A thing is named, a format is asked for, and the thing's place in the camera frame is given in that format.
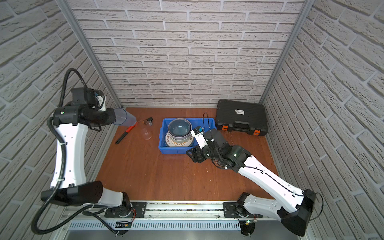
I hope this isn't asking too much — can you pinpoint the grey translucent cup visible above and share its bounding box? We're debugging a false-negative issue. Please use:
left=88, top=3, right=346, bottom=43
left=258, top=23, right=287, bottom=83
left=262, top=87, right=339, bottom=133
left=114, top=109, right=137, bottom=127

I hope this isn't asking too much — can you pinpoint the blue grey bowl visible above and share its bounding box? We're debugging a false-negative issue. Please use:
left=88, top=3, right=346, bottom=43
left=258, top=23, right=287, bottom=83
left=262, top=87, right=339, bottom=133
left=168, top=119, right=192, bottom=139

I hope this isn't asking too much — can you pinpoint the sunburst pattern plate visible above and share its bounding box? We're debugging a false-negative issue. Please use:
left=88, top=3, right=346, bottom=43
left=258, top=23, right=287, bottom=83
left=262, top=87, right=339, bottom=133
left=165, top=133, right=194, bottom=148

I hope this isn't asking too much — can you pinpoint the lilac bowl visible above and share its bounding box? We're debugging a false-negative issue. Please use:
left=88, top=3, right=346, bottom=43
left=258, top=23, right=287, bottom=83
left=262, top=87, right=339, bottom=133
left=167, top=133, right=194, bottom=146

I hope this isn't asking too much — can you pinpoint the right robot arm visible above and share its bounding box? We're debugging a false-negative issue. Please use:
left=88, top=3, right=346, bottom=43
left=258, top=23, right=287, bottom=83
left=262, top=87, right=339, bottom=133
left=186, top=126, right=316, bottom=237

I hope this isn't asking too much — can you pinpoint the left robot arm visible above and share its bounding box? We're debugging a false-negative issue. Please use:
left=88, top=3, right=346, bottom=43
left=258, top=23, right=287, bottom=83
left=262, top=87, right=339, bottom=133
left=41, top=105, right=132, bottom=215

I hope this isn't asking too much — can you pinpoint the blue plastic bin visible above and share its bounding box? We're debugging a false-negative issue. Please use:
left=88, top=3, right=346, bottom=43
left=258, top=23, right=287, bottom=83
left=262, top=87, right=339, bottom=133
left=159, top=118, right=217, bottom=155

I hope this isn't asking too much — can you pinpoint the black tool case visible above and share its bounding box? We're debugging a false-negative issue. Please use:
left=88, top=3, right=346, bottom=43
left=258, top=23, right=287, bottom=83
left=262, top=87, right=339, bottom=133
left=215, top=100, right=268, bottom=137

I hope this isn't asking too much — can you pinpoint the red small object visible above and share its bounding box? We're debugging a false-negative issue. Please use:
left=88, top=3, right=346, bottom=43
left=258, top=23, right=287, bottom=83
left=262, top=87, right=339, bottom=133
left=115, top=122, right=138, bottom=145

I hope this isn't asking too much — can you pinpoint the clear glass with dark base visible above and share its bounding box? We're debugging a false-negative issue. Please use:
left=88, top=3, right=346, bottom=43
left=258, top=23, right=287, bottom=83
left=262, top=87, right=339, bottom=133
left=137, top=117, right=153, bottom=140

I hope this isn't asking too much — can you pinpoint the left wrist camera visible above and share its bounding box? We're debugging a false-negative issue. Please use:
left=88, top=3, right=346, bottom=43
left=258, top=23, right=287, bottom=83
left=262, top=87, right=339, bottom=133
left=71, top=87, right=106, bottom=111

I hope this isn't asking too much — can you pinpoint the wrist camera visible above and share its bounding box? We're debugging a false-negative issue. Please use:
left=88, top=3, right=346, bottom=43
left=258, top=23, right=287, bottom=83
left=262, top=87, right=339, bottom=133
left=191, top=126, right=207, bottom=149
left=71, top=87, right=106, bottom=111

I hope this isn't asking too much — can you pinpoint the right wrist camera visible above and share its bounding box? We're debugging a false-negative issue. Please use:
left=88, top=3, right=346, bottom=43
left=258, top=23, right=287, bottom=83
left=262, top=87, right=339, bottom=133
left=191, top=126, right=207, bottom=149

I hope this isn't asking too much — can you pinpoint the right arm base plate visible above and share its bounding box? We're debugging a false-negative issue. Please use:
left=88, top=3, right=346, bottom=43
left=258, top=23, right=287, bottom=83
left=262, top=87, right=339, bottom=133
left=223, top=202, right=264, bottom=219

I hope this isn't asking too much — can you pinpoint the aluminium front rail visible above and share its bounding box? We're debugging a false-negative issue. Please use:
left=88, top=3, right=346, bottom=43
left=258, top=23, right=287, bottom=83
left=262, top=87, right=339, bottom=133
left=59, top=200, right=308, bottom=232

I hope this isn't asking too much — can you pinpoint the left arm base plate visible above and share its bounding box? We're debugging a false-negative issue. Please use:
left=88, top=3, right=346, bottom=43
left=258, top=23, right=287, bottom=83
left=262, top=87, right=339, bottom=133
left=105, top=202, right=147, bottom=218

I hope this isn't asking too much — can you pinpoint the black corrugated cable hose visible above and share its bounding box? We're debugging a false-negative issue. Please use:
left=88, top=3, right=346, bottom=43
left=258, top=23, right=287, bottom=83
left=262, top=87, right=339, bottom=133
left=30, top=68, right=100, bottom=235

